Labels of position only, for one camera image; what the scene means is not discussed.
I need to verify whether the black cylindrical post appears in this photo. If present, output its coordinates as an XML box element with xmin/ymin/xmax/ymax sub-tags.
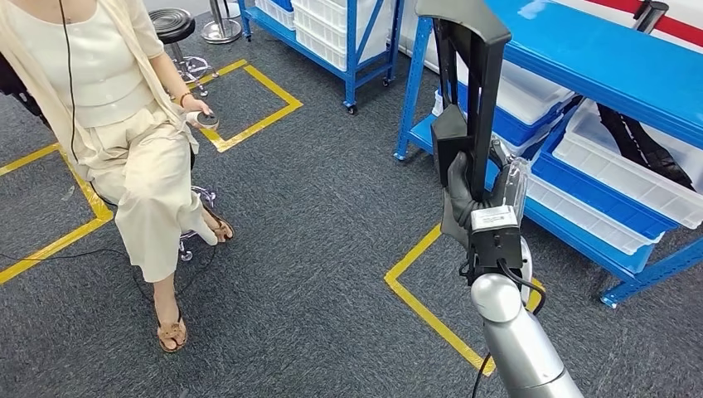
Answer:
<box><xmin>631</xmin><ymin>0</ymin><xmax>670</xmax><ymax>35</ymax></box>

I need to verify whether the yellow floor tape square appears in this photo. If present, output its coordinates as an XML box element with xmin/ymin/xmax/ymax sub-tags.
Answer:
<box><xmin>383</xmin><ymin>222</ymin><xmax>545</xmax><ymax>378</ymax></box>
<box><xmin>0</xmin><ymin>143</ymin><xmax>114</xmax><ymax>287</ymax></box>
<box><xmin>187</xmin><ymin>58</ymin><xmax>304</xmax><ymax>153</ymax></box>

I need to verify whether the white plastic bin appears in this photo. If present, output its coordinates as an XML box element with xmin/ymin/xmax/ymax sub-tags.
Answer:
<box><xmin>432</xmin><ymin>90</ymin><xmax>567</xmax><ymax>160</ymax></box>
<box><xmin>551</xmin><ymin>99</ymin><xmax>703</xmax><ymax>231</ymax></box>
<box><xmin>457</xmin><ymin>55</ymin><xmax>577</xmax><ymax>126</ymax></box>
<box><xmin>293</xmin><ymin>22</ymin><xmax>392</xmax><ymax>71</ymax></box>
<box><xmin>524</xmin><ymin>172</ymin><xmax>666</xmax><ymax>257</ymax></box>
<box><xmin>291</xmin><ymin>0</ymin><xmax>394</xmax><ymax>40</ymax></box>

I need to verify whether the black swivel chair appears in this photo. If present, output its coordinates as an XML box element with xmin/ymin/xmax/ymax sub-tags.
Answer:
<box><xmin>0</xmin><ymin>51</ymin><xmax>220</xmax><ymax>263</ymax></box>

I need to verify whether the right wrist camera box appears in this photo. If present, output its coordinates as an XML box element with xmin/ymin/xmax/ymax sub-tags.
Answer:
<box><xmin>468</xmin><ymin>204</ymin><xmax>526</xmax><ymax>288</ymax></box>

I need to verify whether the black camera cable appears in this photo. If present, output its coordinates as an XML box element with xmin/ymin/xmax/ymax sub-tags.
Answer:
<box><xmin>469</xmin><ymin>258</ymin><xmax>548</xmax><ymax>398</ymax></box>

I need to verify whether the brown sandal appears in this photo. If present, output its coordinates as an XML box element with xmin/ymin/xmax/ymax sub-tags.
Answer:
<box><xmin>207</xmin><ymin>211</ymin><xmax>236</xmax><ymax>245</ymax></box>
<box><xmin>156</xmin><ymin>313</ymin><xmax>190</xmax><ymax>354</ymax></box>

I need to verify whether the white car with red stripe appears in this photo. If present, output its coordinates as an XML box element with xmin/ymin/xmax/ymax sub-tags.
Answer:
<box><xmin>549</xmin><ymin>0</ymin><xmax>703</xmax><ymax>53</ymax></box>

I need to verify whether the person's left hand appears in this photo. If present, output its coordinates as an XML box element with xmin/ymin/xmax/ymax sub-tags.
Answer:
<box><xmin>180</xmin><ymin>94</ymin><xmax>216</xmax><ymax>132</ymax></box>

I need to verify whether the person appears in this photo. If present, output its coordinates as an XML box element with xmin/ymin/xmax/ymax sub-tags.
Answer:
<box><xmin>0</xmin><ymin>0</ymin><xmax>237</xmax><ymax>354</ymax></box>

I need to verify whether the black plastic part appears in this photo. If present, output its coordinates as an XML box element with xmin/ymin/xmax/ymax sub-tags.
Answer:
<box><xmin>595</xmin><ymin>101</ymin><xmax>697</xmax><ymax>192</ymax></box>

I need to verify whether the blue metal shelf rack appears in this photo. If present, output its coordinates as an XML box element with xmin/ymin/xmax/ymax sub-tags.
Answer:
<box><xmin>394</xmin><ymin>0</ymin><xmax>703</xmax><ymax>308</ymax></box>
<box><xmin>239</xmin><ymin>0</ymin><xmax>406</xmax><ymax>115</ymax></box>

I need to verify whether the black round hand controller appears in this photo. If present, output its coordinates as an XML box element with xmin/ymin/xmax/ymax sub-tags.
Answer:
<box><xmin>187</xmin><ymin>109</ymin><xmax>221</xmax><ymax>132</ymax></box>

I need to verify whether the thin black cable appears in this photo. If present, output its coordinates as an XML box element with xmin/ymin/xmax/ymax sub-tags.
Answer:
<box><xmin>0</xmin><ymin>0</ymin><xmax>218</xmax><ymax>303</ymax></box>

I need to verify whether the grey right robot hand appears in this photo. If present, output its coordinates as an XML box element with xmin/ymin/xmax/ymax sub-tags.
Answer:
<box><xmin>446</xmin><ymin>140</ymin><xmax>531</xmax><ymax>232</ymax></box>

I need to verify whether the chrome pedestal base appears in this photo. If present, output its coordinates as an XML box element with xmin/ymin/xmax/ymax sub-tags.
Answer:
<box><xmin>199</xmin><ymin>0</ymin><xmax>244</xmax><ymax>45</ymax></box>

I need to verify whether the black licence plate holder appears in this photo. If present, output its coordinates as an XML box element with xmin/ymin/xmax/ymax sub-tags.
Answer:
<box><xmin>415</xmin><ymin>0</ymin><xmax>513</xmax><ymax>251</ymax></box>

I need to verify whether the black round stool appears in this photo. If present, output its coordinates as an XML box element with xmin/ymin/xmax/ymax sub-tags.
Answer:
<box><xmin>148</xmin><ymin>7</ymin><xmax>220</xmax><ymax>99</ymax></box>

